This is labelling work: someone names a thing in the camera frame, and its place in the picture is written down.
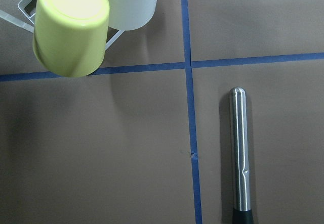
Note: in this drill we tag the white cup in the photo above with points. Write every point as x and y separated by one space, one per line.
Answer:
130 14

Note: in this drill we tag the yellow-green cup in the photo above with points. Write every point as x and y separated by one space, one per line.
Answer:
69 36

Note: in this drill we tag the steel muddler black tip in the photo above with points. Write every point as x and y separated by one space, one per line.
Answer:
242 211

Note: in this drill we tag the white wire cup rack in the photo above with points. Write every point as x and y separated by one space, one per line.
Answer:
27 7

